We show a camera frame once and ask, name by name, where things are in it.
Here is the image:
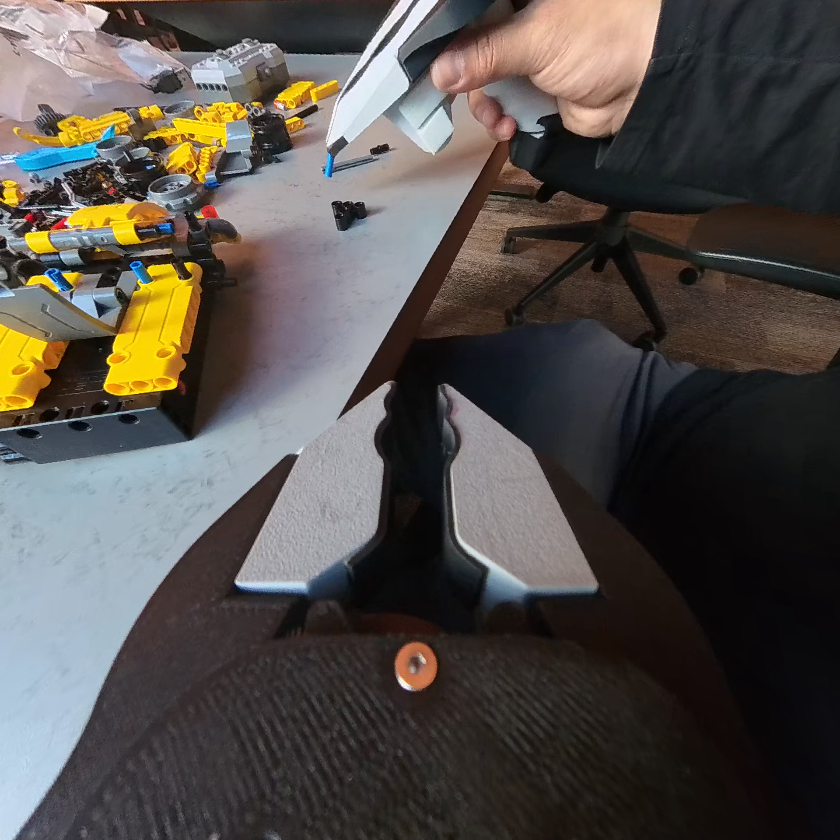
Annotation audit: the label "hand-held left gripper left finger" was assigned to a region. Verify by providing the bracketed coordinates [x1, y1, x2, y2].
[234, 381, 397, 602]

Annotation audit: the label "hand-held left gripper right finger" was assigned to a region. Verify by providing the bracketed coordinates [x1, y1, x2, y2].
[437, 384, 601, 618]

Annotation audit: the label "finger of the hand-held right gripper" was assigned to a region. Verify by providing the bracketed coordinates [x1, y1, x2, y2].
[325, 0, 442, 151]
[344, 0, 494, 157]

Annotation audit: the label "yellow toy brick vehicle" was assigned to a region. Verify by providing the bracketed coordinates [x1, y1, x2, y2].
[0, 197, 241, 464]

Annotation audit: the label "grey desk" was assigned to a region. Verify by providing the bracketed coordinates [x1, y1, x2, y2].
[0, 53, 510, 840]

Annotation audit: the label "person's right hand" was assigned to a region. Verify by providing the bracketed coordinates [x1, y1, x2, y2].
[431, 0, 664, 143]

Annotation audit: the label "grey battery box brick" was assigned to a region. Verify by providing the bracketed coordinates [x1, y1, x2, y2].
[191, 40, 291, 103]

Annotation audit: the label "black office chair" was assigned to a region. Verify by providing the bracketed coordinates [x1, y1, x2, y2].
[499, 125, 840, 349]

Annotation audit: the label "pile of loose toy bricks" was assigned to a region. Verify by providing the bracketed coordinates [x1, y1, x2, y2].
[0, 79, 342, 263]

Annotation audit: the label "clear plastic bags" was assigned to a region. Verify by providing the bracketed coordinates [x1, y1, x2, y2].
[0, 0, 193, 119]

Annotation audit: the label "light blue curved brick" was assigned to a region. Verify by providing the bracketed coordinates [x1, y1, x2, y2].
[14, 125, 119, 175]

